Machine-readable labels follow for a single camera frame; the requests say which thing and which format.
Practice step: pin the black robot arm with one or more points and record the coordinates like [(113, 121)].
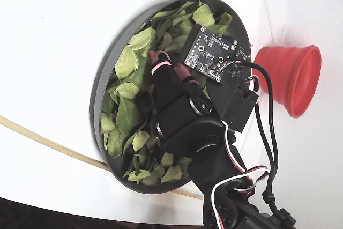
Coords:
[(214, 164)]

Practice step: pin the long thin wooden stick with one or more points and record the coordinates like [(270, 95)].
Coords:
[(40, 139)]

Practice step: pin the pile of green leaves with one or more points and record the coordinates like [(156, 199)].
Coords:
[(126, 116)]

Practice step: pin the red collapsible silicone cup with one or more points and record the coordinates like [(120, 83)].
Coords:
[(281, 73)]

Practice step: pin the black camera board with mount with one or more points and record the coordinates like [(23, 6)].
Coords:
[(209, 49)]

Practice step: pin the dark grey round bowl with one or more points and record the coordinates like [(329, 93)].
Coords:
[(107, 64)]

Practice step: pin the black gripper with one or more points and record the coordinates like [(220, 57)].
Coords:
[(166, 85)]

